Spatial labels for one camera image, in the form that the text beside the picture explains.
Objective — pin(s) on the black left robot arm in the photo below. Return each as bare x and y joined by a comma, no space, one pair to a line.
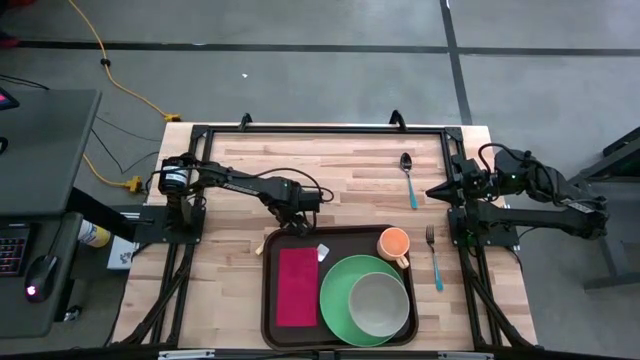
240,186

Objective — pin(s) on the black aluminium table frame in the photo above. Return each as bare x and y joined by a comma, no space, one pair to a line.
325,130

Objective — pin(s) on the person's red shoe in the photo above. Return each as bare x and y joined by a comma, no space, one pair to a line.
9,40
20,2

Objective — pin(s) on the black metal stand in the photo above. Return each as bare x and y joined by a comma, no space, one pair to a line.
615,160

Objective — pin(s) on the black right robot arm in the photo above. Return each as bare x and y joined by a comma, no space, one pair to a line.
550,217

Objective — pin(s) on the white printed box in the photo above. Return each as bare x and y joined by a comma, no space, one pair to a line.
121,252

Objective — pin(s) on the cream mug orange inside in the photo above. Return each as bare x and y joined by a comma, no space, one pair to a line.
394,242

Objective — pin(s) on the grey office desk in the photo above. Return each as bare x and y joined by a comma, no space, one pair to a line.
45,150

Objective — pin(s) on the white yellow spray can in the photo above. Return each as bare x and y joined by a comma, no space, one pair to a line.
95,234

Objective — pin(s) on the desk caster wheel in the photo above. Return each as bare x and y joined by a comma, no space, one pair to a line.
72,314

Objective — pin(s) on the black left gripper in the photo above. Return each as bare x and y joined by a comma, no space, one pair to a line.
300,202

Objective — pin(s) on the grey bowl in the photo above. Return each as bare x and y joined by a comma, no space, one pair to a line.
378,305

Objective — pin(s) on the dark brown plastic tray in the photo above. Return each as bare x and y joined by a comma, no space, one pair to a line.
350,240

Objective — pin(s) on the backlit black keyboard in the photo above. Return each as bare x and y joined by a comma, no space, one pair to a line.
12,255

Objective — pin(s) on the green plate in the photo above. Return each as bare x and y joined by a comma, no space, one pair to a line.
335,300

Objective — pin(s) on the small pink screen device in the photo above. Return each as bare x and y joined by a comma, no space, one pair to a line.
6,99

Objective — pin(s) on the red cloth napkin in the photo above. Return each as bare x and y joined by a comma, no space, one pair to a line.
297,287

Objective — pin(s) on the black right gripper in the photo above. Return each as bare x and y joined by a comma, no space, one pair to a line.
472,182

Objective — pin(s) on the black computer mouse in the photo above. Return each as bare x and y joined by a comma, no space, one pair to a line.
41,277

